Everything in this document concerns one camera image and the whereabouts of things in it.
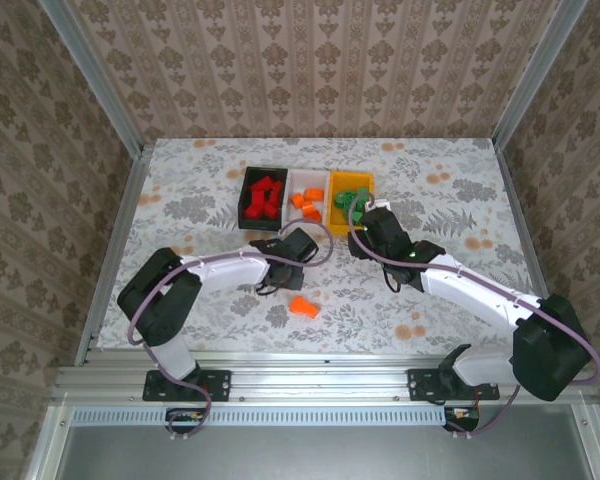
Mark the long orange lego brick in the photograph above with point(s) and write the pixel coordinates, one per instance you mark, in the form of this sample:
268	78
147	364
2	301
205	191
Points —
312	212

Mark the white plastic bin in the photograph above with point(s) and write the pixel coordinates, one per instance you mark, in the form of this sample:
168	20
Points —
292	215

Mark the grey metal sheet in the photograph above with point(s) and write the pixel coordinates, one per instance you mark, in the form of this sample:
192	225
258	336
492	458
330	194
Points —
305	455

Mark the small black connector board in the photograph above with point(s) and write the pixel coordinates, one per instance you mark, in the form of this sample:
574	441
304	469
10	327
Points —
462	417
185	417

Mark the orange sloped lego piece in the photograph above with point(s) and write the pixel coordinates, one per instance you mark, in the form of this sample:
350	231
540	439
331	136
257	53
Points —
304	307

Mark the black plastic bin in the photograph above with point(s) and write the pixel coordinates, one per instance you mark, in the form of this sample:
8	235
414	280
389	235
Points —
260	226

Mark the yellow plastic bin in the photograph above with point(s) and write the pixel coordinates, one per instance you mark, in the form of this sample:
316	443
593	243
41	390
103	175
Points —
337	225

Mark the small orange lego brick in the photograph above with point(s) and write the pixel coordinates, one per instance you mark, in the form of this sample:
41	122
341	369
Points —
298	200

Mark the floral patterned table cover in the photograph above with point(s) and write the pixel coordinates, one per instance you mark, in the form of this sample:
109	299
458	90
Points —
430	325

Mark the green round lego piece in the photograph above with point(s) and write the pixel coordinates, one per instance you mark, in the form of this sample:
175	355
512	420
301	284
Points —
343	200

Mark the aluminium side frame rail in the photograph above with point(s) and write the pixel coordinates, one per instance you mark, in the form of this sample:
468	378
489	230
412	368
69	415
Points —
528	240
121	240

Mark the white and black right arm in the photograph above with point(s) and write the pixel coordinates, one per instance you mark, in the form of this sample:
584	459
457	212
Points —
480	295

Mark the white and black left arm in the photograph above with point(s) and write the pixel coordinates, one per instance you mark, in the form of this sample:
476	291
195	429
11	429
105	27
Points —
220	267

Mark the aluminium upright frame post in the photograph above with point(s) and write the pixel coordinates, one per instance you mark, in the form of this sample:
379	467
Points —
95	80
535	75

